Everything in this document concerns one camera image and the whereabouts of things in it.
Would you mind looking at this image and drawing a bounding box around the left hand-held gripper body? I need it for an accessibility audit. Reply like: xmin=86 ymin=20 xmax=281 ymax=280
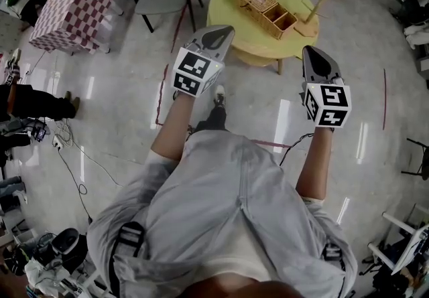
xmin=172 ymin=24 xmax=236 ymax=99

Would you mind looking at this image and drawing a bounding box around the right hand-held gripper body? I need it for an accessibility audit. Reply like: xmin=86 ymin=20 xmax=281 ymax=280
xmin=301 ymin=45 xmax=353 ymax=129

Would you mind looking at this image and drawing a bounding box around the woven wicker box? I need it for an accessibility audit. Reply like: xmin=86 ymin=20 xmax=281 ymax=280
xmin=235 ymin=0 xmax=299 ymax=42

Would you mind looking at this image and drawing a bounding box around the person's left forearm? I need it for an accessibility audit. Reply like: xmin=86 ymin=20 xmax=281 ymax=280
xmin=149 ymin=90 xmax=196 ymax=162

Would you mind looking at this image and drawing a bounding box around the person's right forearm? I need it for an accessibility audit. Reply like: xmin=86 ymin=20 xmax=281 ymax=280
xmin=295 ymin=126 xmax=334 ymax=200

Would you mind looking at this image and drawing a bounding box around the person's leg and shoe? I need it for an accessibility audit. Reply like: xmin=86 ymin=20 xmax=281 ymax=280
xmin=194 ymin=84 xmax=229 ymax=133

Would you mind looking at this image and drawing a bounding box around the wooden stand with rod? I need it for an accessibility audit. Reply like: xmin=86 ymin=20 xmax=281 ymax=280
xmin=294 ymin=0 xmax=335 ymax=38

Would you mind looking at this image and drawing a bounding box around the round yellow-green table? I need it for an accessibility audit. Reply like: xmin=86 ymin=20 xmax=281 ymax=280
xmin=206 ymin=0 xmax=320 ymax=76

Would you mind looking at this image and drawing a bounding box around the red checkered cube table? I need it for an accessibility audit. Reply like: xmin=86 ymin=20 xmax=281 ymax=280
xmin=28 ymin=0 xmax=124 ymax=56

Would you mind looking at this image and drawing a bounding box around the person's grey shirt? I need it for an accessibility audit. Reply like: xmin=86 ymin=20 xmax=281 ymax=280
xmin=86 ymin=130 xmax=359 ymax=298

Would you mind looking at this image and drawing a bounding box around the white rack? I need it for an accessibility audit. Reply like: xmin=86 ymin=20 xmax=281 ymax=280
xmin=367 ymin=203 xmax=429 ymax=276

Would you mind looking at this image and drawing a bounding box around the black and white headset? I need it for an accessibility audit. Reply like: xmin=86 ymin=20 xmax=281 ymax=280
xmin=50 ymin=227 xmax=81 ymax=256

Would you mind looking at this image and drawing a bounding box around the black cable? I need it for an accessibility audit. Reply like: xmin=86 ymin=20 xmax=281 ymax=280
xmin=56 ymin=147 xmax=125 ymax=224

